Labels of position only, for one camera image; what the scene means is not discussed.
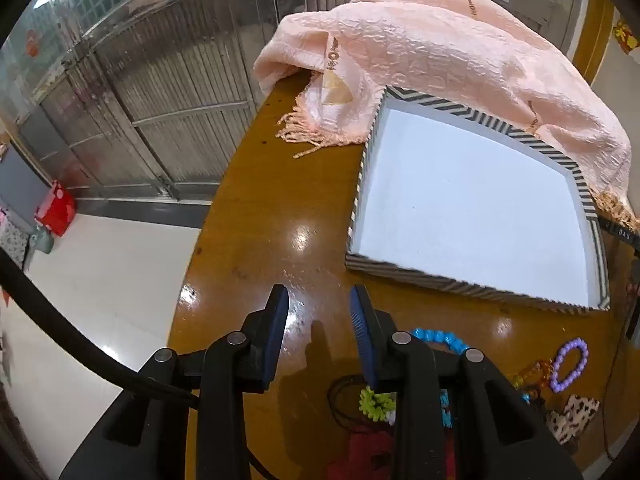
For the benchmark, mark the metal folding gate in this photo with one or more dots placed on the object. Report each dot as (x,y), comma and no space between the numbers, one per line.
(132,98)

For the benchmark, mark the striped white tray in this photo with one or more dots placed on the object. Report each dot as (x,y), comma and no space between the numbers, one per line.
(454,199)

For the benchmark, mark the red bow hair clip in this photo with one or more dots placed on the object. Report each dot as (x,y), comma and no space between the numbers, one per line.
(371,453)

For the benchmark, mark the leopard print bow scrunchie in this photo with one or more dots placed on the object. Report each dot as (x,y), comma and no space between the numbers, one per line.
(568,424)

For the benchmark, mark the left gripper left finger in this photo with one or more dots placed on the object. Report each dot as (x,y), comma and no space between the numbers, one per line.
(264,330)

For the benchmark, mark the red bag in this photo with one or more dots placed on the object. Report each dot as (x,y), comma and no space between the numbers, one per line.
(57,211)

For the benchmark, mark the pink fringed scarf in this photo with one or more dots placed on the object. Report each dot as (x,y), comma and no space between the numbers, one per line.
(471,52)

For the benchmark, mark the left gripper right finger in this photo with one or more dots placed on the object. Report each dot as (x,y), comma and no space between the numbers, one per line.
(373,330)

